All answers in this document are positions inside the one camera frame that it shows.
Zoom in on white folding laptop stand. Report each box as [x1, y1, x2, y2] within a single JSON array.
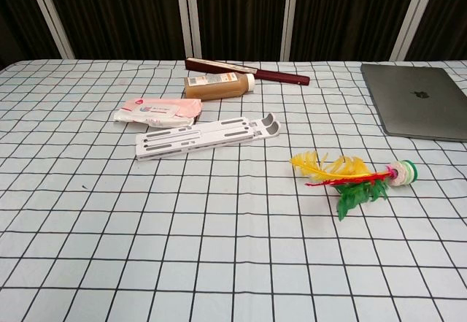
[[135, 112, 282, 161]]

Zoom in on colourful feather shuttlecock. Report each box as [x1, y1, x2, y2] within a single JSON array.
[[290, 150, 419, 222]]

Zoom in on brown drink bottle white cap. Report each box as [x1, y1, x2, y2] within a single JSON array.
[[183, 72, 256, 102]]

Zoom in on dark red folded fan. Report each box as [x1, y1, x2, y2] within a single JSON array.
[[185, 57, 311, 86]]

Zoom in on pink wet wipes pack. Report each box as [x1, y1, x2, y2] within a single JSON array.
[[112, 97, 204, 129]]

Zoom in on white black grid tablecloth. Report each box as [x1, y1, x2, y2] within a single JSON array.
[[0, 58, 467, 322]]

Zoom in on dark folding screen white frames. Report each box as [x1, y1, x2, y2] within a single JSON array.
[[0, 0, 467, 62]]

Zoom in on grey closed laptop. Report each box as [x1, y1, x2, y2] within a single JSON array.
[[360, 62, 467, 142]]

